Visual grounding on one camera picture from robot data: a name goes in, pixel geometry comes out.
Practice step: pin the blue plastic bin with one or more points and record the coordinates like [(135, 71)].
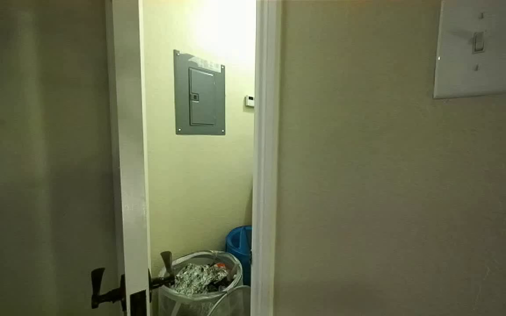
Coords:
[(237, 243)]

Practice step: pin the grey electrical panel box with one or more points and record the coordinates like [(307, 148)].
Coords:
[(198, 96)]

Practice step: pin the clothes pile in hamper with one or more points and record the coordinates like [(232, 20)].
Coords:
[(202, 278)]

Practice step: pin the white mesh laundry hamper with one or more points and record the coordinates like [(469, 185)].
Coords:
[(230, 301)]

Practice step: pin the white wall thermostat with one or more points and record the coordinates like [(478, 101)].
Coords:
[(249, 101)]

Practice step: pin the white door frame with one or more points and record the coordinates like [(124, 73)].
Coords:
[(267, 92)]

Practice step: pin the white light switch plate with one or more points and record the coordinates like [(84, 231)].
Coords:
[(471, 48)]

